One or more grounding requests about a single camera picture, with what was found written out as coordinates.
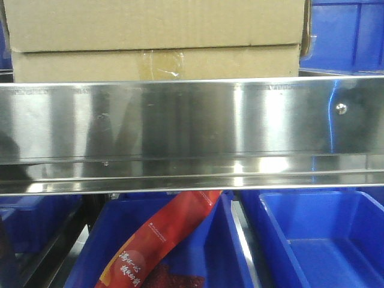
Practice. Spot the brown cardboard carton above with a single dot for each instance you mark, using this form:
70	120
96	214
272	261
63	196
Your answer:
73	41

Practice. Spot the blue plastic bin centre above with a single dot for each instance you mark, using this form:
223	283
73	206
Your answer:
213	251

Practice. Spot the blue plastic bin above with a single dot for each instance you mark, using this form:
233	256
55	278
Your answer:
213	251
318	238
346	36
5	53
31	221

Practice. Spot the red snack package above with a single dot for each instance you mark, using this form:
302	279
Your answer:
157	237

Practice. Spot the blue plastic bin lower left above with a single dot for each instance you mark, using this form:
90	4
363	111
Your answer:
31	221

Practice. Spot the blue plastic bin upper right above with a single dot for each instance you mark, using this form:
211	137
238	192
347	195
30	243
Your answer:
346	36

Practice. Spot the blue plastic bin upper left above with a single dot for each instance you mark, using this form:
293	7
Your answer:
5	53

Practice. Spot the stainless steel shelf rail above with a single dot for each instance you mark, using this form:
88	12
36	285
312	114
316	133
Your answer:
115	137

